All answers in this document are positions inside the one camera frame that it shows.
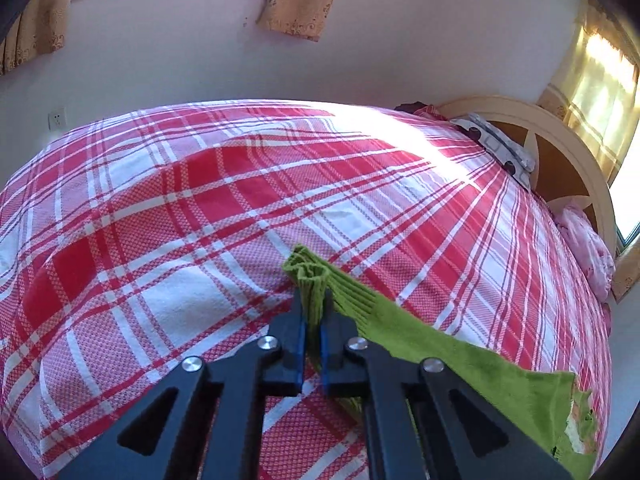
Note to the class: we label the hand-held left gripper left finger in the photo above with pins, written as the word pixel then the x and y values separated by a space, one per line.
pixel 299 352

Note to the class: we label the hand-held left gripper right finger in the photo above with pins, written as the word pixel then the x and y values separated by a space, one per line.
pixel 325 355

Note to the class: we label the green garment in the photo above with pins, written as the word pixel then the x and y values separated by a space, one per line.
pixel 475 375

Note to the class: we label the red plaid bedsheet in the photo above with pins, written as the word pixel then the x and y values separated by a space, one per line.
pixel 200 210

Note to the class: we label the dark cloth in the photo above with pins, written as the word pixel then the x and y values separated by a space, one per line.
pixel 407 107

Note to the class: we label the grey patterned pillow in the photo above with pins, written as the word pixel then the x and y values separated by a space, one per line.
pixel 495 142

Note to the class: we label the pink pillow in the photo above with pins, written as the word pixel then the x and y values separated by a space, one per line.
pixel 585 245

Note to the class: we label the cream wooden headboard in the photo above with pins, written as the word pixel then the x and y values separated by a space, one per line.
pixel 562 160

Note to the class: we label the yellow patterned curtain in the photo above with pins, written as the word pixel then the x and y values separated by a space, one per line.
pixel 302 0
pixel 627 277
pixel 595 75
pixel 35 30

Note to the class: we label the window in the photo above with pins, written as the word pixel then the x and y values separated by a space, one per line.
pixel 631 200

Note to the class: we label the white wall socket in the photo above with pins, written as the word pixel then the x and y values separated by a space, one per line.
pixel 58 119

